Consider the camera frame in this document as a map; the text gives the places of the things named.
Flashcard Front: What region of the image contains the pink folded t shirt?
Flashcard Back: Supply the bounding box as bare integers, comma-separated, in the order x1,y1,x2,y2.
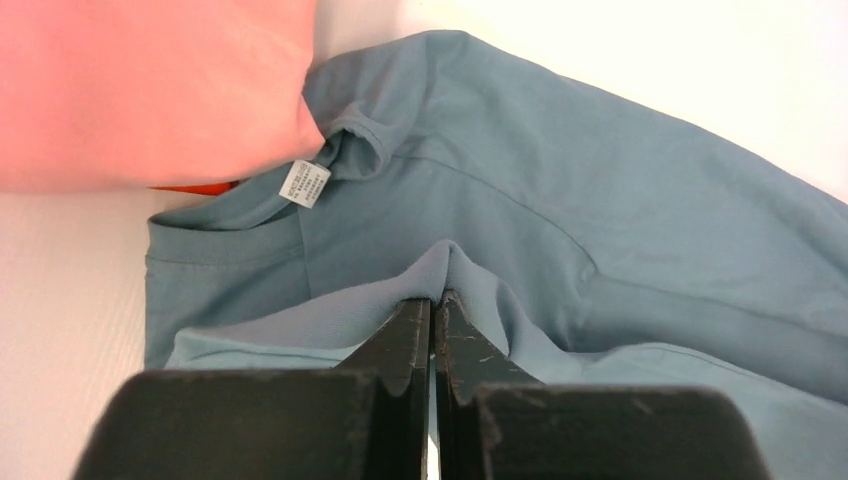
1,1,324,193

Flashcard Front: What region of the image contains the grey blue t shirt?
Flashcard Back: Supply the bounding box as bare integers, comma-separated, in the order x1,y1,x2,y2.
144,31,847,479

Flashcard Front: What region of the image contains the orange folded t shirt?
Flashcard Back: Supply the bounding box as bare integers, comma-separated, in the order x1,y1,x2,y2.
152,180,239,196

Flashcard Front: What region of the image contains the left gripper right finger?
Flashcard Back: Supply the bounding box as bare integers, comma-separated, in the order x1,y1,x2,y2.
433,291,770,479

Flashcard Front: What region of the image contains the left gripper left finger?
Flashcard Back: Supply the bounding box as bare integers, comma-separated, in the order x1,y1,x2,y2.
75,299,431,479

